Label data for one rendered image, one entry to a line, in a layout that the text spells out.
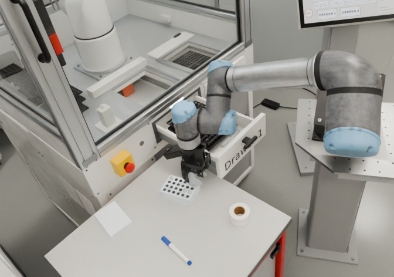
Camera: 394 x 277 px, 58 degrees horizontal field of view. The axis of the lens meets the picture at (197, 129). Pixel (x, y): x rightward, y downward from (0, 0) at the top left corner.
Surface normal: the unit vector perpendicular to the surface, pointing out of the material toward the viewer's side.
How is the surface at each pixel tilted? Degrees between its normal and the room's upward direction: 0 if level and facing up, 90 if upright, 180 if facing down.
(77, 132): 90
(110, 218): 0
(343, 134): 54
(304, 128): 0
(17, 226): 0
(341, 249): 90
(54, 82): 90
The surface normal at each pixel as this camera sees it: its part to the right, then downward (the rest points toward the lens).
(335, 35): -0.01, 0.65
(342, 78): -0.72, -0.18
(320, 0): -0.09, 0.02
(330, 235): -0.25, 0.66
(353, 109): -0.34, -0.07
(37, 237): -0.13, -0.75
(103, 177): 0.74, 0.37
